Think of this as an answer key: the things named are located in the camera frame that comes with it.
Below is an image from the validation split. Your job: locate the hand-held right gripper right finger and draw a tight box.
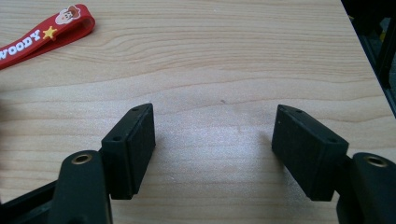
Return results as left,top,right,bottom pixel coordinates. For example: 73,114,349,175
271,104,350,203

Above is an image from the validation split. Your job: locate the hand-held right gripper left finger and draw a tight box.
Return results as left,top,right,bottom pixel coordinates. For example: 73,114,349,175
101,103,157,201

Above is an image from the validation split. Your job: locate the black metal stand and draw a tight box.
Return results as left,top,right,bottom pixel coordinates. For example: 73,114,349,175
340,0,396,119

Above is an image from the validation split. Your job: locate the red rubber strap with cartoon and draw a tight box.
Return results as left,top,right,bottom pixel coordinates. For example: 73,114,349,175
0,3,96,71

